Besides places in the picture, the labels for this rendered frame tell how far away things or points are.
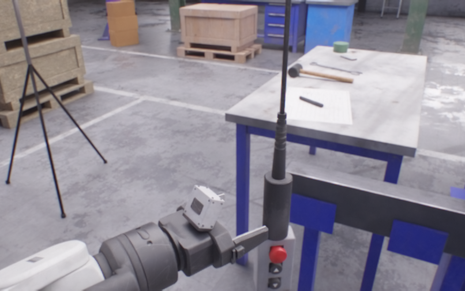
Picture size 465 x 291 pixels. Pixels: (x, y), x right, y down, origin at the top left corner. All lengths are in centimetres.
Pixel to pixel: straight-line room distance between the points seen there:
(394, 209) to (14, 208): 236
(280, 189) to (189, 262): 18
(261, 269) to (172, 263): 24
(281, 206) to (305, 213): 59
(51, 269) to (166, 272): 13
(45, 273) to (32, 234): 210
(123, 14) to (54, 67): 322
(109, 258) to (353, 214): 83
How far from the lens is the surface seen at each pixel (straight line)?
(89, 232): 242
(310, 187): 115
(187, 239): 50
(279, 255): 65
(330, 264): 213
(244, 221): 186
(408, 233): 116
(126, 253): 48
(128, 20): 751
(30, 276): 45
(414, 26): 709
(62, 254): 46
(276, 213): 61
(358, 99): 182
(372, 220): 117
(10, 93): 417
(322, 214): 118
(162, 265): 48
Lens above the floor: 145
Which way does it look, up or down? 27 degrees down
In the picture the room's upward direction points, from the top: straight up
